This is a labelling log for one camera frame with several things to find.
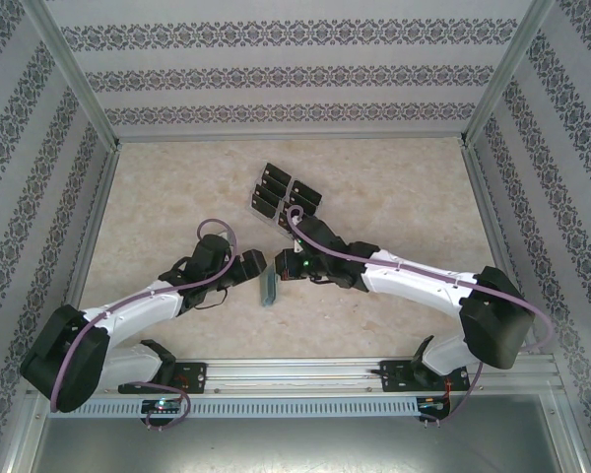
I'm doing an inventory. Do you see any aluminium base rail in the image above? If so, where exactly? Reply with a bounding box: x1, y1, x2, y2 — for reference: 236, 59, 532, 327
27, 355, 560, 395

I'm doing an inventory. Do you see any grey slotted cable duct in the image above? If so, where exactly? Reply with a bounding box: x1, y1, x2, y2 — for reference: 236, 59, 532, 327
46, 395, 421, 416

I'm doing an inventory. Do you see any aluminium frame post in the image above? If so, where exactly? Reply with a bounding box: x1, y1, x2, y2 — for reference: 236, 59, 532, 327
27, 0, 124, 152
458, 0, 558, 148

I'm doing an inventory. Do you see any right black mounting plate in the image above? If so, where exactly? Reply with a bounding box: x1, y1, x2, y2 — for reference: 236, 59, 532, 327
379, 358, 470, 394

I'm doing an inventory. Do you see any clear acrylic card stand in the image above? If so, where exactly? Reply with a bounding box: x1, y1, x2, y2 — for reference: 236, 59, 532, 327
247, 160, 325, 234

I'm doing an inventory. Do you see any grey metal sheet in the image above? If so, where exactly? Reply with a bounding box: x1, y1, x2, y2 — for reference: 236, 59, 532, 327
27, 391, 590, 473

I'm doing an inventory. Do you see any aluminium frame rail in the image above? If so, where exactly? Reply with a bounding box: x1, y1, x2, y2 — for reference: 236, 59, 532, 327
63, 145, 124, 316
461, 140, 543, 356

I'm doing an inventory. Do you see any black mounting plate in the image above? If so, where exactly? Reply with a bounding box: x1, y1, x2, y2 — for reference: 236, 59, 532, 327
379, 358, 470, 394
117, 361, 209, 395

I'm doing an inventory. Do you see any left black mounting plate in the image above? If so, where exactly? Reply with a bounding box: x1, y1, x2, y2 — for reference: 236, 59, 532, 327
117, 361, 209, 395

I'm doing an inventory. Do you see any green card holder wallet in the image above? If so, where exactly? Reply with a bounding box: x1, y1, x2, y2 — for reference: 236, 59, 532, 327
256, 264, 281, 310

